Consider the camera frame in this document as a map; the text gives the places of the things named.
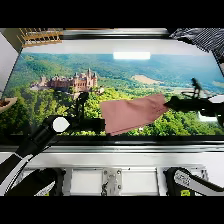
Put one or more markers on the pink garment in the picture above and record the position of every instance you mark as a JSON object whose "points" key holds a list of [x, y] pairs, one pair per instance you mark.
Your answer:
{"points": [[133, 115]]}

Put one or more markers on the silver frame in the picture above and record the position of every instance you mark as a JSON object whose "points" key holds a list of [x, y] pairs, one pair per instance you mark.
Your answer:
{"points": [[111, 182]]}

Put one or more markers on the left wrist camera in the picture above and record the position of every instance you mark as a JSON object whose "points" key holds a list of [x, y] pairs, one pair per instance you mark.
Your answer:
{"points": [[81, 101]]}

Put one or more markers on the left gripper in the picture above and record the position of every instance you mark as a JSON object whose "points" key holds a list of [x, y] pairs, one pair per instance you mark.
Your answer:
{"points": [[88, 125]]}

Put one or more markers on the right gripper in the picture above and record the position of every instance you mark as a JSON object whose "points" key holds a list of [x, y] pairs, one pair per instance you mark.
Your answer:
{"points": [[183, 105]]}

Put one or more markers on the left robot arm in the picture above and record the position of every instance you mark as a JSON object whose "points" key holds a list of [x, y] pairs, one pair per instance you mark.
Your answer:
{"points": [[40, 136]]}

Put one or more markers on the striped garment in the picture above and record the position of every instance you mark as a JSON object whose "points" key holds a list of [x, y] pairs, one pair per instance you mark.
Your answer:
{"points": [[203, 38]]}

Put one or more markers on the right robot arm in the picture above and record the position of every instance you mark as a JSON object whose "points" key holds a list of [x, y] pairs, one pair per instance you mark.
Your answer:
{"points": [[213, 106]]}

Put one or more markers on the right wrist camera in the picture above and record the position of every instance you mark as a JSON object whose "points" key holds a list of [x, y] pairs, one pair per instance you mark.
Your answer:
{"points": [[196, 87]]}

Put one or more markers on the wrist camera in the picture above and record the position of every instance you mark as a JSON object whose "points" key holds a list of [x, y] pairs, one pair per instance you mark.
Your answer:
{"points": [[81, 101], [196, 87]]}

